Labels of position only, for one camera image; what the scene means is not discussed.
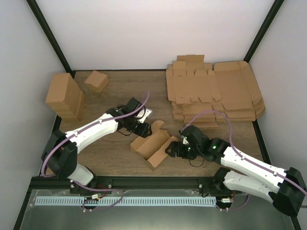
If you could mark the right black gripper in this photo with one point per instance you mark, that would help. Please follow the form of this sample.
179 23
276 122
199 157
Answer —
174 144

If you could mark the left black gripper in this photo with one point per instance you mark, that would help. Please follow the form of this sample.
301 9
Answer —
143 132

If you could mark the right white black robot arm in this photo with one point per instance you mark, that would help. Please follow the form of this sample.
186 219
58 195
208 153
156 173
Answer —
285 189

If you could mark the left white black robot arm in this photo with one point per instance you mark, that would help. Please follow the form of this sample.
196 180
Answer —
62 149

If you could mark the small folded cardboard box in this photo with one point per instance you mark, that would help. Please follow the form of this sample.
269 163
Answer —
97 81

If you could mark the low folded cardboard box stack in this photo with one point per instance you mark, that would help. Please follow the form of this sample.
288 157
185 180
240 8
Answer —
73 109

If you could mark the tall folded cardboard box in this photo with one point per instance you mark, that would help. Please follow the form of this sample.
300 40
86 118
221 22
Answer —
61 88

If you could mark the stack of flat cardboard blanks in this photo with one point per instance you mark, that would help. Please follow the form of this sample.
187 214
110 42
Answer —
192 88

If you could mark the large flat cardboard blanks stack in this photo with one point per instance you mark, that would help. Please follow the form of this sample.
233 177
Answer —
241 98

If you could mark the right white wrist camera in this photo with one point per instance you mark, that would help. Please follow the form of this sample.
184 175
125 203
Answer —
184 139

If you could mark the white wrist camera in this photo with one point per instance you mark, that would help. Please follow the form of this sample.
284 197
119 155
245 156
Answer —
144 114
184 139

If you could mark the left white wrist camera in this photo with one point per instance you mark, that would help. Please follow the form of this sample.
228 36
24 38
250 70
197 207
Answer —
144 114

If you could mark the black aluminium frame rail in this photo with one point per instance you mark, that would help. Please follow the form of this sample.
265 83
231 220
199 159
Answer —
133 182

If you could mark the light blue slotted cable duct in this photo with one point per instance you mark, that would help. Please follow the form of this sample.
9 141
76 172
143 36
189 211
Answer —
126 201

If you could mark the grey metal base plate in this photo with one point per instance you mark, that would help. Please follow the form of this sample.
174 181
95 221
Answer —
247 213

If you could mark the left black frame post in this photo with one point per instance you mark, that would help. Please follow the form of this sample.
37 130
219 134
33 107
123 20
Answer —
48 33

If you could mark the black frame post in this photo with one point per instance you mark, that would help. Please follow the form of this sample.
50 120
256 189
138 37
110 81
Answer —
277 4
48 33

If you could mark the right black frame post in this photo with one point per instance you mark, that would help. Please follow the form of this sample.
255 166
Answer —
277 4

